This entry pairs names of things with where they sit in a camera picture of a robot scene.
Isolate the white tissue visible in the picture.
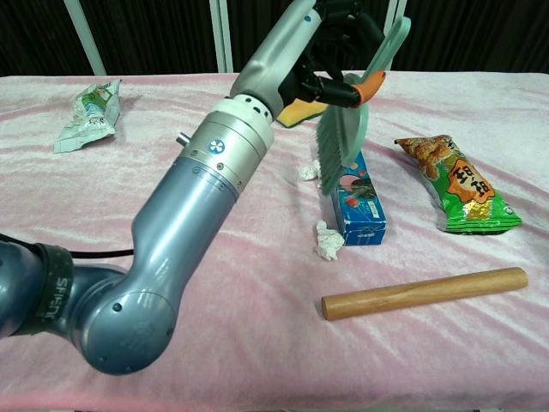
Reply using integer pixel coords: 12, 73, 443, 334
315, 219, 346, 262
298, 159, 322, 182

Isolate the blue Oreo cookie box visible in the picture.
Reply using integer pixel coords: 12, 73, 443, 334
332, 149, 388, 246

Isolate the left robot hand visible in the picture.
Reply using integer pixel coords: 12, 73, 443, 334
230, 0, 389, 116

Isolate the pink velvet tablecloth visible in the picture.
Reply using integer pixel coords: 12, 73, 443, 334
0, 70, 549, 412

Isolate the green snack bag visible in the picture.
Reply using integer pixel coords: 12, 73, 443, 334
394, 134, 523, 235

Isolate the wooden rolling pin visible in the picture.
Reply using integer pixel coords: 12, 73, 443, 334
321, 266, 528, 321

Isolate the crumpled white snack wrapper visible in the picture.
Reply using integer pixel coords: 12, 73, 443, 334
53, 79, 124, 155

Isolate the yellow sponge with green base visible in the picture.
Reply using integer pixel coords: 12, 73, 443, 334
276, 99, 327, 129

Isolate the white partition pole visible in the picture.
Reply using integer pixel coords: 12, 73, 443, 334
379, 0, 408, 72
63, 0, 107, 76
209, 0, 235, 73

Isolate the green hand brush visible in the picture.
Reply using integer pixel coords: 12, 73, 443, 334
316, 15, 413, 197

